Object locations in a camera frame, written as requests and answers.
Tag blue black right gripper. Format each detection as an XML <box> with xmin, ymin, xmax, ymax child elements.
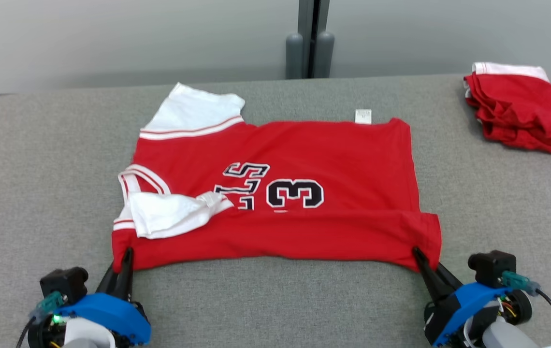
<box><xmin>412</xmin><ymin>246</ymin><xmax>513</xmax><ymax>348</ymax></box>

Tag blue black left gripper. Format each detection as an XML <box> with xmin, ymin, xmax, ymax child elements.
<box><xmin>53</xmin><ymin>247</ymin><xmax>152</xmax><ymax>348</ymax></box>

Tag red Bulls jersey white sleeves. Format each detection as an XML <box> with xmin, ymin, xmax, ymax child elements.
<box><xmin>111</xmin><ymin>82</ymin><xmax>443</xmax><ymax>274</ymax></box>

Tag red shorts white trim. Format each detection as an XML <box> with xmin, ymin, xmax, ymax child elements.
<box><xmin>463</xmin><ymin>61</ymin><xmax>551</xmax><ymax>157</ymax></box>

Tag left arm cable teal plug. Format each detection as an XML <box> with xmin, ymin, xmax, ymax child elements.
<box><xmin>14</xmin><ymin>290</ymin><xmax>66</xmax><ymax>348</ymax></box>

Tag arm cable teal plug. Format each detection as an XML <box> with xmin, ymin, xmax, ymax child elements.
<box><xmin>14</xmin><ymin>290</ymin><xmax>66</xmax><ymax>348</ymax></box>
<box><xmin>500</xmin><ymin>270</ymin><xmax>551</xmax><ymax>342</ymax></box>

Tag right arm cable teal plug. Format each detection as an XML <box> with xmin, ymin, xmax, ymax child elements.
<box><xmin>500</xmin><ymin>270</ymin><xmax>551</xmax><ymax>342</ymax></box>

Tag grey cylindrical post foot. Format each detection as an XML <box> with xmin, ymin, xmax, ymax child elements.
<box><xmin>315</xmin><ymin>31</ymin><xmax>335</xmax><ymax>79</ymax></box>
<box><xmin>285</xmin><ymin>32</ymin><xmax>304</xmax><ymax>80</ymax></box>

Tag grey partition post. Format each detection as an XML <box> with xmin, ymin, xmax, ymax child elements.
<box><xmin>298</xmin><ymin>0</ymin><xmax>332</xmax><ymax>79</ymax></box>

